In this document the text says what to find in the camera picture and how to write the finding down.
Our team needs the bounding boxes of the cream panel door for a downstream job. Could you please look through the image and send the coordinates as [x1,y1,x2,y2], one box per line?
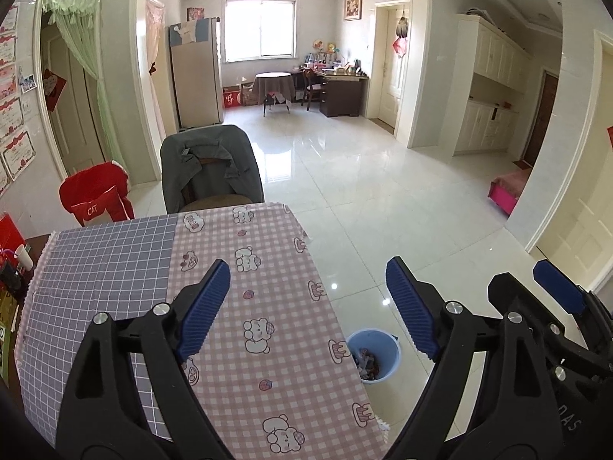
[527,177,613,298]

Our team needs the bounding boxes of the pink checked tablecloth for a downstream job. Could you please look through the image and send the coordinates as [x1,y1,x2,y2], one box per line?
[165,201,390,460]

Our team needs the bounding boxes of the green lace curtain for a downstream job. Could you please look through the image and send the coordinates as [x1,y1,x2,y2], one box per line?
[36,0,128,164]

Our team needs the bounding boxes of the hanging door decoration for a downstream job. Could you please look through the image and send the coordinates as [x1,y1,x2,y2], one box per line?
[393,16,409,58]

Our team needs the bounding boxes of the chair with red cover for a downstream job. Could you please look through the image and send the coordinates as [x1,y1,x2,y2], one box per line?
[59,162,136,227]

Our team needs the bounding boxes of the white paper cup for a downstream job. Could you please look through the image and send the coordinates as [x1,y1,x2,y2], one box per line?
[13,244,34,271]

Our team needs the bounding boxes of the white wall cabinets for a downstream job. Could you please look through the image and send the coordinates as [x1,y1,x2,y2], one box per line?
[452,12,532,156]

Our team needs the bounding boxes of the colourful flat boxes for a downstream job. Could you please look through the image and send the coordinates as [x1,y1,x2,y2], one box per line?
[0,287,20,379]

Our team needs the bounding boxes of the small black case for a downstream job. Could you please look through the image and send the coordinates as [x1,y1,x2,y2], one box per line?
[0,261,25,293]

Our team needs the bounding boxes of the pink low seat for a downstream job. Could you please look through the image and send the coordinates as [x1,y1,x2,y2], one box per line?
[487,168,533,215]

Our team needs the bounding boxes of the round table with brown cloth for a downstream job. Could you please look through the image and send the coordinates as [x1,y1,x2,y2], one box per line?
[252,72,296,117]

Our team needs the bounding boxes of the blue plastic waste bin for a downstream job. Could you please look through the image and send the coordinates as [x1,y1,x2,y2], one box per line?
[346,329,402,384]

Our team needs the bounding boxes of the dark wooden chair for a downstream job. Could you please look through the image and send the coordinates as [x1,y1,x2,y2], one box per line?
[301,68,329,111]

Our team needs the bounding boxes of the group of wall certificates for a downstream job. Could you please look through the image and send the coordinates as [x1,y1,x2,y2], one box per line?
[0,2,38,197]

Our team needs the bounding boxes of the assorted desk ornaments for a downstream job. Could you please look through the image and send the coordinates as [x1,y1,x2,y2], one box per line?
[304,38,365,76]

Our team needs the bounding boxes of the white door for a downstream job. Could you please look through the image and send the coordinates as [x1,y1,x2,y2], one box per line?
[383,4,413,128]

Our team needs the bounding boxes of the pink curtain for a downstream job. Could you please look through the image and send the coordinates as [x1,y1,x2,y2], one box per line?
[145,0,166,77]

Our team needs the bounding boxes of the chair with grey jacket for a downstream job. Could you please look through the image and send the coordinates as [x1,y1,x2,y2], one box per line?
[160,125,266,214]

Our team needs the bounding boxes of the brown door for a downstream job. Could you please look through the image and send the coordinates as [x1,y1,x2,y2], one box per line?
[521,71,559,166]

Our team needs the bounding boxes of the dark wooden desk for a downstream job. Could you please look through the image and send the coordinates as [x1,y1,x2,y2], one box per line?
[306,67,369,118]

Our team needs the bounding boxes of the beige refrigerator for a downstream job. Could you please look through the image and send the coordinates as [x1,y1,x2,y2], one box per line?
[169,16,225,129]

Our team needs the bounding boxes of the window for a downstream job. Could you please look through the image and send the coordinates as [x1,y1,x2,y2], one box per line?
[224,0,298,64]

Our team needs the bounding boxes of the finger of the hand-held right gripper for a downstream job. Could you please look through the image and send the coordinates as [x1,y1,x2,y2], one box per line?
[487,272,568,341]
[533,260,613,360]

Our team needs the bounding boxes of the red diamond door decoration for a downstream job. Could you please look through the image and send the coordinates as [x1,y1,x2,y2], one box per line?
[42,68,68,113]

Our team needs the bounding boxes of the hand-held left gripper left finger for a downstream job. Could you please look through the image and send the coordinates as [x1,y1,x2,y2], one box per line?
[56,259,231,460]

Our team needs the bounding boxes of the brown dining chair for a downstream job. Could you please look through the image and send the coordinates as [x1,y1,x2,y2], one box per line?
[179,156,254,213]

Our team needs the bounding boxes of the grey grid tablecloth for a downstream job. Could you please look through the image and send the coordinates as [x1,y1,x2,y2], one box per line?
[14,213,180,446]

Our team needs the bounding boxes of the blue refrigerator cover cloth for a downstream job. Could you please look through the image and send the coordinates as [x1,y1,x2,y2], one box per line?
[169,18,215,48]

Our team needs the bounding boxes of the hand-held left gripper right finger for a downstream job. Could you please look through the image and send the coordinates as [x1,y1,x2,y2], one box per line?
[383,256,559,460]

